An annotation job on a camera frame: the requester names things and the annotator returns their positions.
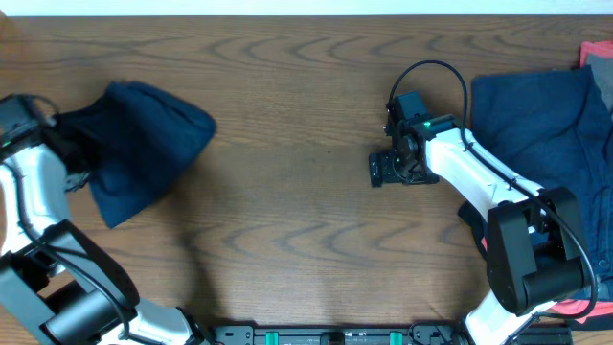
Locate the navy blue shorts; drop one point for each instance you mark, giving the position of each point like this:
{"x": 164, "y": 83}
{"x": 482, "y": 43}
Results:
{"x": 138, "y": 140}

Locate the red garment under pile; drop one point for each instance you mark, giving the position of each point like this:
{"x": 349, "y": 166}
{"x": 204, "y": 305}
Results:
{"x": 594, "y": 191}

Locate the dark blue shirt pile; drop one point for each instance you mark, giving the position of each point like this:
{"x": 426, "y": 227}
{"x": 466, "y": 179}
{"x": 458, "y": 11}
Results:
{"x": 551, "y": 158}

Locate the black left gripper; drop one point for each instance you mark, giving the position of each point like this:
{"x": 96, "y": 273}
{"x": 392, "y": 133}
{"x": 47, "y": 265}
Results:
{"x": 79, "y": 181}

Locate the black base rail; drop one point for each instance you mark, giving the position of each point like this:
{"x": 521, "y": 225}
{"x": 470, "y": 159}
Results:
{"x": 420, "y": 334}

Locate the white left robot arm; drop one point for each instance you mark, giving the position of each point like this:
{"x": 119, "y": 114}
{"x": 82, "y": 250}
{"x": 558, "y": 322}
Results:
{"x": 61, "y": 286}

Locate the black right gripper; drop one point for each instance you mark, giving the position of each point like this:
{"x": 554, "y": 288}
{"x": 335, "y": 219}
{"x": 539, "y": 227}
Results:
{"x": 382, "y": 171}

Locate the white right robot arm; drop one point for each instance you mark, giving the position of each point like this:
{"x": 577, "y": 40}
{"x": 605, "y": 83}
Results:
{"x": 536, "y": 253}

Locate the grey garment under pile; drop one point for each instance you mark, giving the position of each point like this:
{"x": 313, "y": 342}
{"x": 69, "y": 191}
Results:
{"x": 602, "y": 72}

